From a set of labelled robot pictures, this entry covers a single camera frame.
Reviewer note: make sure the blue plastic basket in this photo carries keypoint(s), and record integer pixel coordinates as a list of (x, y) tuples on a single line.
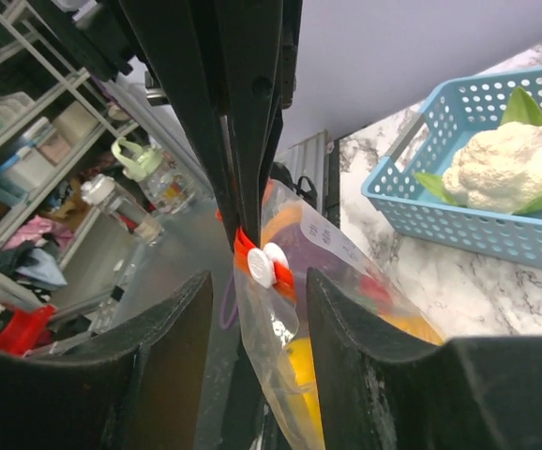
[(451, 115)]

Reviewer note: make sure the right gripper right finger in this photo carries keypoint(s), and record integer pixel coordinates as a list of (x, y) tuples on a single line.
[(380, 388)]

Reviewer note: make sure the green lid water bottle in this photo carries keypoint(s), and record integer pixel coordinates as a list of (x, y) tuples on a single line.
[(160, 178)]

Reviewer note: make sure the white green cauliflower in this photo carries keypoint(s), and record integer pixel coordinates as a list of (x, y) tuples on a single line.
[(497, 170)]

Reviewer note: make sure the aluminium frame rail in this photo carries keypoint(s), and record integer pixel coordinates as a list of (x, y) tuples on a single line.
[(313, 165)]

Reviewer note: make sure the white lid clear bottle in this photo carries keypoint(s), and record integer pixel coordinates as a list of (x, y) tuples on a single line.
[(117, 203)]

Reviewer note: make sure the red bell pepper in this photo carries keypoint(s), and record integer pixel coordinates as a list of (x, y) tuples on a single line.
[(379, 295)]

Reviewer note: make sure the yellow bell pepper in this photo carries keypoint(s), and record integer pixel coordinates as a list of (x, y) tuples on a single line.
[(415, 326)]

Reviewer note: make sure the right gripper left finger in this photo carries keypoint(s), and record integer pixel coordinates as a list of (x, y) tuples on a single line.
[(136, 386)]

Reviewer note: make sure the yellow orange fruit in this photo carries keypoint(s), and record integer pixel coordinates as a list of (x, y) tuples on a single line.
[(284, 218)]

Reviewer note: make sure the white metal storage shelf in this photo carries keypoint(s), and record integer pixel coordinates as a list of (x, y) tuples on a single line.
[(53, 131)]

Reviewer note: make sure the clear zip bag orange zipper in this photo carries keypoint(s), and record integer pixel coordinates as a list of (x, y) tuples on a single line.
[(271, 315)]

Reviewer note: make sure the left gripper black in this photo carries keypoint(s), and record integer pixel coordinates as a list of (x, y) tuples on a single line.
[(180, 41)]

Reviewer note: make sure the purple onion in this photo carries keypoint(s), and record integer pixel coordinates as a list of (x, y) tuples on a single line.
[(302, 254)]

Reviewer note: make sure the red plastic object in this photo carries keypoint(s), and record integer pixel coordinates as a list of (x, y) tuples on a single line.
[(25, 330)]

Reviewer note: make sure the yellow lemon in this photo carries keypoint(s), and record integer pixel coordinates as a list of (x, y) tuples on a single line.
[(297, 370)]

